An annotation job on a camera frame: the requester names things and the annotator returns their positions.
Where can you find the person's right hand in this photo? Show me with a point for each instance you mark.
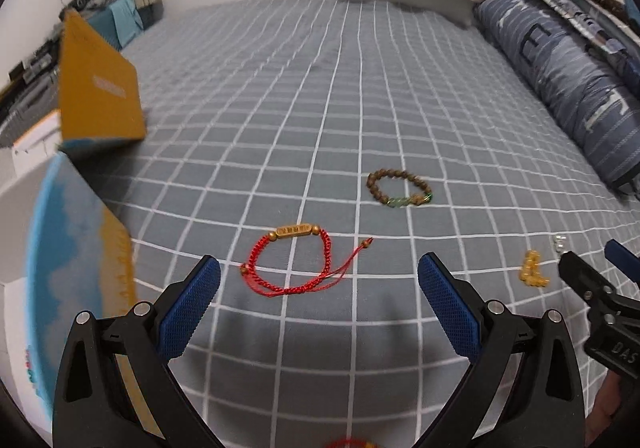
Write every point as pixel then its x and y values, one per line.
pixel 607 413

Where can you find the yellow blue cardboard box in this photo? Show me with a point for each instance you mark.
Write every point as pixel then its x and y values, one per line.
pixel 95 93

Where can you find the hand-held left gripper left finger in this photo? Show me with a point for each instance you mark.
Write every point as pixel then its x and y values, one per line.
pixel 192 308

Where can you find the teal suitcase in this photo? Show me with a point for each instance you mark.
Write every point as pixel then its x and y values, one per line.
pixel 117 21

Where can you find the grey grid bed sheet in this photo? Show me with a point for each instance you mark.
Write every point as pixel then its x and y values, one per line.
pixel 320 93

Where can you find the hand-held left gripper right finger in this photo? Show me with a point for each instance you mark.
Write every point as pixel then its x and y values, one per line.
pixel 445 308

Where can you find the dark clutter pile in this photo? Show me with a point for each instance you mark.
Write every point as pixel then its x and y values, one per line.
pixel 82 1

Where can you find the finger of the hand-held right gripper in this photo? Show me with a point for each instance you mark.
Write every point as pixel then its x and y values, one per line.
pixel 580 275
pixel 622 258

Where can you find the blue striped pillow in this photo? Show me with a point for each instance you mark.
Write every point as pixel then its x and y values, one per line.
pixel 565 73

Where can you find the grey suitcase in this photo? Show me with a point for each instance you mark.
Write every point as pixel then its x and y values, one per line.
pixel 25 113

